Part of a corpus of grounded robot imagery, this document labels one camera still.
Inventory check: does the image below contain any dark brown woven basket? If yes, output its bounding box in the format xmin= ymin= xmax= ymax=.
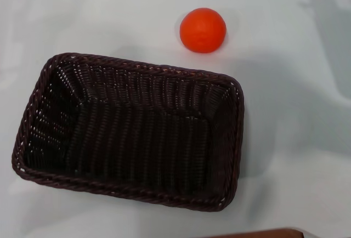
xmin=10 ymin=52 xmax=245 ymax=212

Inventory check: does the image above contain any orange ball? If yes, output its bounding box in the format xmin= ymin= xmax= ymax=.
xmin=179 ymin=7 xmax=228 ymax=54

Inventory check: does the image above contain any brown wooden edge strip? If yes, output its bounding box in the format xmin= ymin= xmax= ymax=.
xmin=210 ymin=226 xmax=305 ymax=238

